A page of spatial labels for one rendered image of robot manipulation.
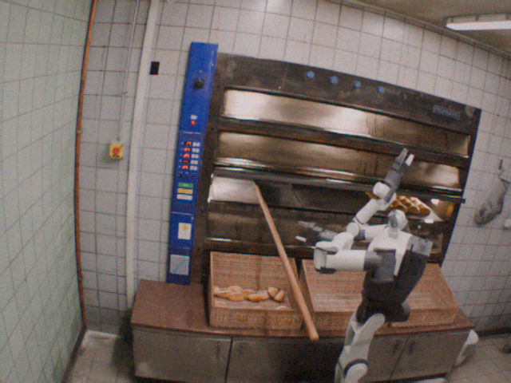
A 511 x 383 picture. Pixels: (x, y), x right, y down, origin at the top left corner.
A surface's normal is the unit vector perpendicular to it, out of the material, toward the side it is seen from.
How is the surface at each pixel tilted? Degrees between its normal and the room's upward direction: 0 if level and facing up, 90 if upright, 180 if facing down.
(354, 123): 70
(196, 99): 90
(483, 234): 90
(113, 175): 90
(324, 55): 90
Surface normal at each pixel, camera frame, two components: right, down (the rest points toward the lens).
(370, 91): 0.11, 0.32
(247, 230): 0.15, -0.03
